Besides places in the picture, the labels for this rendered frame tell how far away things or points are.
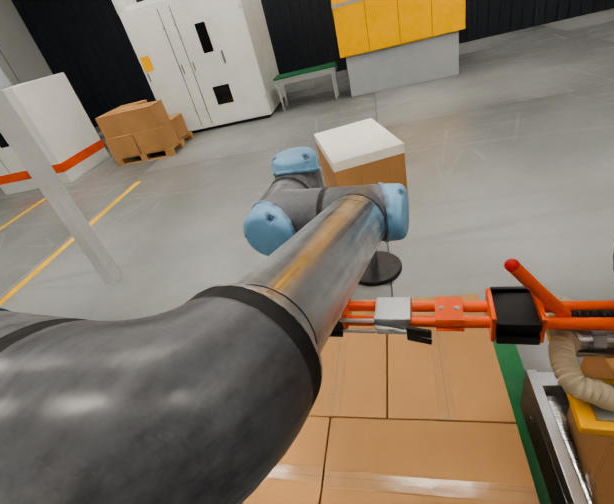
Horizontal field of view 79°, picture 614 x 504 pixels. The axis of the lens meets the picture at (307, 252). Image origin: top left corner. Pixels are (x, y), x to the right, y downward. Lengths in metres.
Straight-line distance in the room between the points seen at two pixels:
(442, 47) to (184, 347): 7.88
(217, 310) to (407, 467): 1.19
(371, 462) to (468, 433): 0.32
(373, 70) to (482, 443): 7.16
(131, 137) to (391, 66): 4.97
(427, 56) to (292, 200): 7.51
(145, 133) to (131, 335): 7.37
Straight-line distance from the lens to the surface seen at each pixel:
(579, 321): 0.78
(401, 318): 0.74
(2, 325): 0.23
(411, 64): 7.94
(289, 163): 0.57
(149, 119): 7.40
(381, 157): 2.11
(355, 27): 7.76
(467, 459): 1.36
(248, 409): 0.17
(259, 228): 0.50
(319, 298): 0.24
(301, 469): 1.38
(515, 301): 0.78
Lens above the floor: 1.76
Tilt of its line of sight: 33 degrees down
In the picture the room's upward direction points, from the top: 16 degrees counter-clockwise
